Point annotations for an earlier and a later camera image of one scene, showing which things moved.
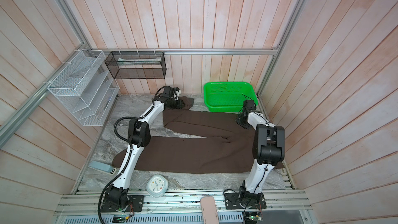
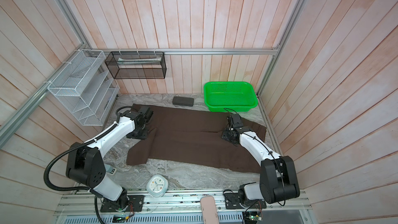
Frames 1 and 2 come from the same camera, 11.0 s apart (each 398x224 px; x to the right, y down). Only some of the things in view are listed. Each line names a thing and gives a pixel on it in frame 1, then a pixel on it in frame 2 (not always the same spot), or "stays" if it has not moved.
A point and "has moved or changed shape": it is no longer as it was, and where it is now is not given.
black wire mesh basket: (137, 65) stays
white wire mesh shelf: (86, 87) stays
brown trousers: (197, 142) has moved or changed shape
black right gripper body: (239, 119) → (226, 134)
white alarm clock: (157, 185) stays
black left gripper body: (175, 103) → (139, 134)
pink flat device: (209, 211) stays
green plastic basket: (228, 96) stays
